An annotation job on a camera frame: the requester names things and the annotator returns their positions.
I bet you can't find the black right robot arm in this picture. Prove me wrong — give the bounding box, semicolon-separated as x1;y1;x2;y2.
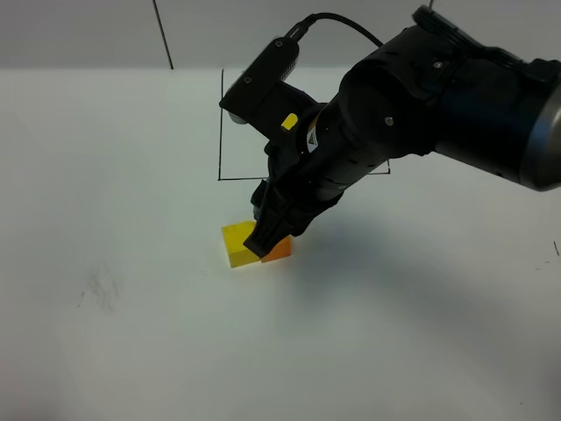
220;6;560;257

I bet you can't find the yellow cube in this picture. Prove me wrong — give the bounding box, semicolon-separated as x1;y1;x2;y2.
221;221;260;268

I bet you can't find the black right camera cable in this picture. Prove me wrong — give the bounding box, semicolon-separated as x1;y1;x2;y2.
284;12;385;48

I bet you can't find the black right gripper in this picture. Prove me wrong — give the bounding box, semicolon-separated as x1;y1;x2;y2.
244;103;373;258

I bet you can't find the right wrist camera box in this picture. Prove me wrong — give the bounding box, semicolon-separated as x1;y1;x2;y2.
219;37;323;146

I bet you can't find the orange cube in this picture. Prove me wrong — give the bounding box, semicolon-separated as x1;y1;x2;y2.
260;236;292;263

